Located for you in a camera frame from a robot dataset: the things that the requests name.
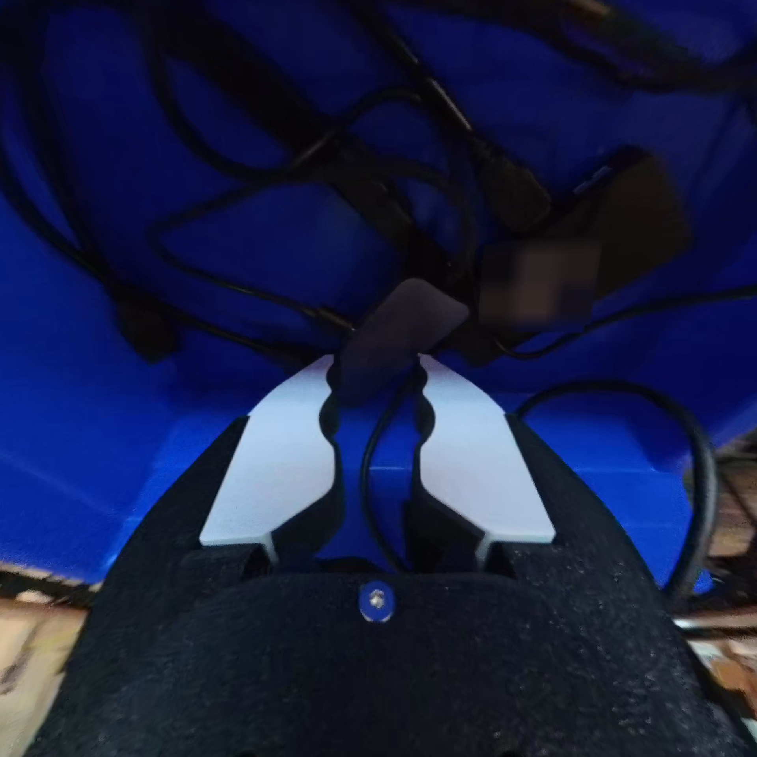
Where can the blue plastic bin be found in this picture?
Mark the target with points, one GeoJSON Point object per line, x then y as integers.
{"type": "Point", "coordinates": [88, 443]}

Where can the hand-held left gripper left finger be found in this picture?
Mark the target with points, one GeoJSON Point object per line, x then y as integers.
{"type": "Point", "coordinates": [278, 467]}

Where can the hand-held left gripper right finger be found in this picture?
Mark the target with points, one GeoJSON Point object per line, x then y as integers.
{"type": "Point", "coordinates": [479, 467]}

